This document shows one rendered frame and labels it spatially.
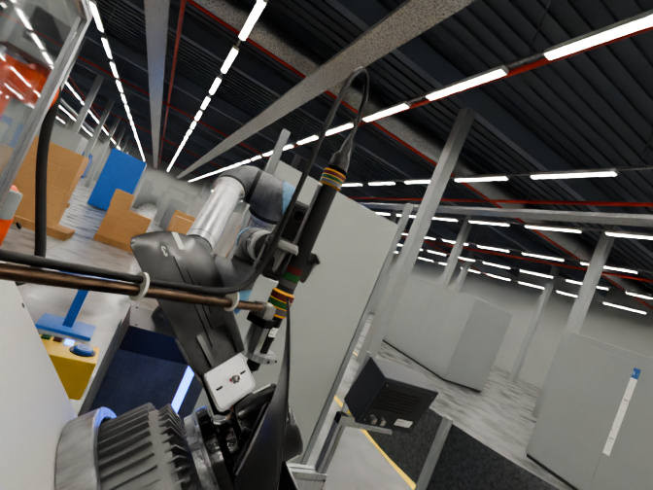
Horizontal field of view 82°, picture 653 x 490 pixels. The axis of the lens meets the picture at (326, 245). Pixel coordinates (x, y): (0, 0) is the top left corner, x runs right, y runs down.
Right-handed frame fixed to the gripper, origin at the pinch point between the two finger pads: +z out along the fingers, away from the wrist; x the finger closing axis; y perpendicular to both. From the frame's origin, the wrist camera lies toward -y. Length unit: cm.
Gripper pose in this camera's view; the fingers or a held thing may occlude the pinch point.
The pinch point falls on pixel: (307, 253)
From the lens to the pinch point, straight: 67.3
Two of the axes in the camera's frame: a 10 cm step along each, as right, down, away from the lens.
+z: 4.4, 1.3, -8.9
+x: -8.1, -3.7, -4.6
